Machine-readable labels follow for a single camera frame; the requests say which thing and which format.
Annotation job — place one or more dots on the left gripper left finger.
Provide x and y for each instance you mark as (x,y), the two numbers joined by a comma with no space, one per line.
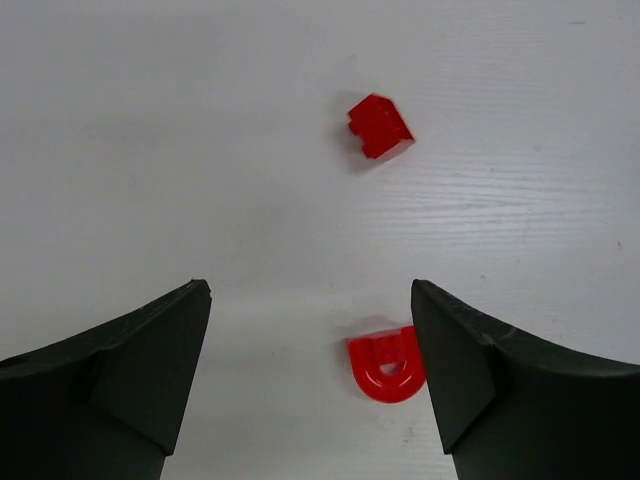
(107,403)

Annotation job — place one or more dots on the red slope lego piece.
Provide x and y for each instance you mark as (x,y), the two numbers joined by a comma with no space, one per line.
(378,124)

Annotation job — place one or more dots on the red round lego piece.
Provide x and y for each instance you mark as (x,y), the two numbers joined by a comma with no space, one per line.
(387,365)

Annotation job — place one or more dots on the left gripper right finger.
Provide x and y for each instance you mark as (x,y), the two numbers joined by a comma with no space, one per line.
(511,405)

